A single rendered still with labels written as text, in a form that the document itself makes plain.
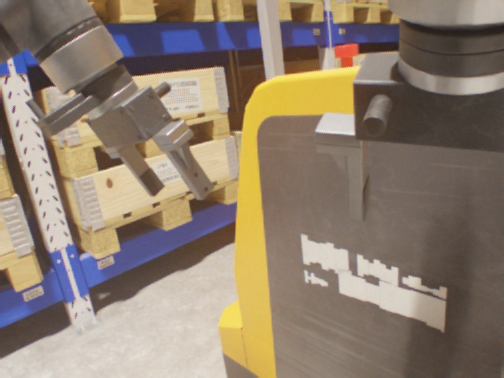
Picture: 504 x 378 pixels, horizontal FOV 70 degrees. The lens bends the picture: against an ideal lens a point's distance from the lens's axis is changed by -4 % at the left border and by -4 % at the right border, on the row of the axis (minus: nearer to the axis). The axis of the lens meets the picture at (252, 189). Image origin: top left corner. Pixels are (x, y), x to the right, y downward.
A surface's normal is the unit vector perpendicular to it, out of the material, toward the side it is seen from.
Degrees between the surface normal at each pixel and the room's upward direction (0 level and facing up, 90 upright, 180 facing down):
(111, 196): 90
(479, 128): 113
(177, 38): 90
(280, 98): 90
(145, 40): 90
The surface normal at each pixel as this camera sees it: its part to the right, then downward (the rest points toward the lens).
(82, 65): 0.29, 0.34
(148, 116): 0.67, 0.01
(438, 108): -0.40, 0.66
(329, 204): -0.71, 0.29
